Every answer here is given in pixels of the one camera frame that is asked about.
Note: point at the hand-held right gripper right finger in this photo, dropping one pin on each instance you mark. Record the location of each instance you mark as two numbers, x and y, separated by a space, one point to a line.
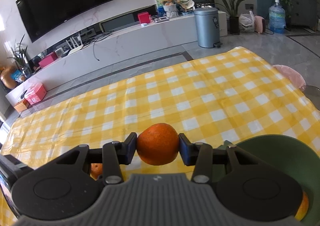
184 151

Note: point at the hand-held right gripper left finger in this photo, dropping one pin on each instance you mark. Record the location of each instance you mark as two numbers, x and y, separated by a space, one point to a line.
131 148

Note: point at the orange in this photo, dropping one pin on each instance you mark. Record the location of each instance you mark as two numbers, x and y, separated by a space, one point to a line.
96 169
303 207
157 144

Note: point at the green colander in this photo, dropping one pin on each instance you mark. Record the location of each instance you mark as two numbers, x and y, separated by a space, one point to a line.
280 146

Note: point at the orange cardboard box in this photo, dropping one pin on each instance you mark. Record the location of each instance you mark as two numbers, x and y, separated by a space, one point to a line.
22 105

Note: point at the yellow checkered tablecloth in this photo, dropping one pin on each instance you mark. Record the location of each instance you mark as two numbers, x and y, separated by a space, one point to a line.
175 91

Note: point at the pink patterned box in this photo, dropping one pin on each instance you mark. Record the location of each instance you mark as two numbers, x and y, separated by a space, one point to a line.
36 93

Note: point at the gold balloon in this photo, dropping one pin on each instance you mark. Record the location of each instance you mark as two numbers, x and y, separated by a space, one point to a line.
6 77

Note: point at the small potted grass plant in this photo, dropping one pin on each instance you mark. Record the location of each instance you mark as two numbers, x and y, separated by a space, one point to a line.
21 58

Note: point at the white marble tv console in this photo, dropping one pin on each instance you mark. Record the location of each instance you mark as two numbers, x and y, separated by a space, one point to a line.
125 41

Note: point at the white router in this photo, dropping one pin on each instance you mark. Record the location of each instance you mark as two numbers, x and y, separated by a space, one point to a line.
76 47

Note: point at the grey pedal trash bin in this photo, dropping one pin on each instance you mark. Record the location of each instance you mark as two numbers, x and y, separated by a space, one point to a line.
207 28

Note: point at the grey-green speaker box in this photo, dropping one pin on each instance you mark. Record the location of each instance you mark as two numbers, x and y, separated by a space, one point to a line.
117 22

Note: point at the pink seat cushion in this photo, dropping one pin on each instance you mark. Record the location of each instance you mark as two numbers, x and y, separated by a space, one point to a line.
288 76

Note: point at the red box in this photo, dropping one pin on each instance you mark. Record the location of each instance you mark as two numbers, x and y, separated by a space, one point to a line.
143 18

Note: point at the clear chair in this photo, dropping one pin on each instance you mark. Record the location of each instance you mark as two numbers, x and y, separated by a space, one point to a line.
311 96

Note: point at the white plastic bag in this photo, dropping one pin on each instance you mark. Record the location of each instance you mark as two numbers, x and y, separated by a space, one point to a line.
246 22

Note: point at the illustrated board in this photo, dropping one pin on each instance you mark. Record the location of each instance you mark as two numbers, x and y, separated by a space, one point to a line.
158 4

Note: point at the pink heater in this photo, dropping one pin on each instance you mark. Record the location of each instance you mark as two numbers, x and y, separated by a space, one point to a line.
260 24

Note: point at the white printed fan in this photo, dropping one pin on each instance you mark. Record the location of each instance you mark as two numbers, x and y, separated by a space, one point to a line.
185 0

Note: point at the long-leaf potted plant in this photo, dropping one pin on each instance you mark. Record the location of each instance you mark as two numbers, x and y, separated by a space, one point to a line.
232 4

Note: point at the black television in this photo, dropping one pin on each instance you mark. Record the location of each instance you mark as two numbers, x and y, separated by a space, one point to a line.
65 1

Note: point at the blue water bottle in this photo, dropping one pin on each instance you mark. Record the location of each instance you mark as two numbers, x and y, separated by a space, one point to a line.
277 17

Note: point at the dark grey dresser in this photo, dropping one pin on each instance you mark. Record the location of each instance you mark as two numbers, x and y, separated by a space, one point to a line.
302 1

